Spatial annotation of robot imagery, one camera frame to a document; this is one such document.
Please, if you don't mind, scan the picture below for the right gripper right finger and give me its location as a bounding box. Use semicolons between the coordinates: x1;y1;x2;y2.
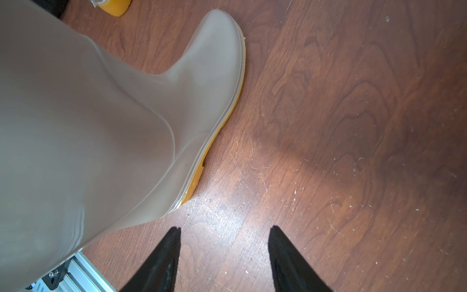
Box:
268;226;332;292

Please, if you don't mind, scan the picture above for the beige rain boot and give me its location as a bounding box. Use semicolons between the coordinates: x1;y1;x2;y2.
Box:
90;0;131;17
1;1;246;292

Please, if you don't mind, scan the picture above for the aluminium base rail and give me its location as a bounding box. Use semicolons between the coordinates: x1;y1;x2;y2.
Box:
23;252;116;292

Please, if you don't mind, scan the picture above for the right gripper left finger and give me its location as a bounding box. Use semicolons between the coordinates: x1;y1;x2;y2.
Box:
120;226;181;292

